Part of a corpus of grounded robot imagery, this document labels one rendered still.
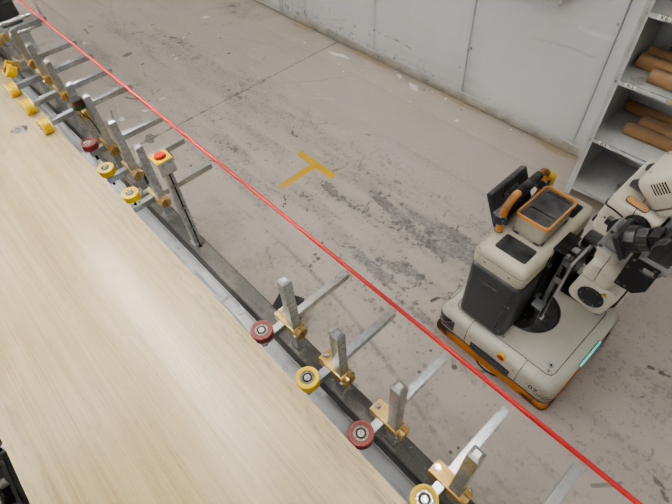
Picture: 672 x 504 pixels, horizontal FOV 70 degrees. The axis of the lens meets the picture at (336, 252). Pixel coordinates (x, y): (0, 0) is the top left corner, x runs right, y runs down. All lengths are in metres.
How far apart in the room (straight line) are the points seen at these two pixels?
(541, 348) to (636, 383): 0.61
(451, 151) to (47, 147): 2.64
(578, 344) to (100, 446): 2.04
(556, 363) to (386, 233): 1.32
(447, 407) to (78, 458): 1.65
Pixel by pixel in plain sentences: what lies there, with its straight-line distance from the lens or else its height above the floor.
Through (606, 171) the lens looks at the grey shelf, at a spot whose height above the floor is 0.14.
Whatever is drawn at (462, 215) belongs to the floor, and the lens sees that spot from 3.32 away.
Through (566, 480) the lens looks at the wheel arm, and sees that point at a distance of 1.69.
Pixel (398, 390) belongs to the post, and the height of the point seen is 1.14.
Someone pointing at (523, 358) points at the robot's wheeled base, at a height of 0.28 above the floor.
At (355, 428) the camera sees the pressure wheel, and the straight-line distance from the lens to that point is 1.55.
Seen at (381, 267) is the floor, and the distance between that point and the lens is 2.98.
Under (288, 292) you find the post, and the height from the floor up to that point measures 1.09.
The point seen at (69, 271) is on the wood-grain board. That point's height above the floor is 0.90.
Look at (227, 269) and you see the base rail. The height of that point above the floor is 0.70.
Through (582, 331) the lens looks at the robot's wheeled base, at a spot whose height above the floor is 0.28.
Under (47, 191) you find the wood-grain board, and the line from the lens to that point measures 2.61.
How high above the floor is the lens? 2.38
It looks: 51 degrees down
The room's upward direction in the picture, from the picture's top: 5 degrees counter-clockwise
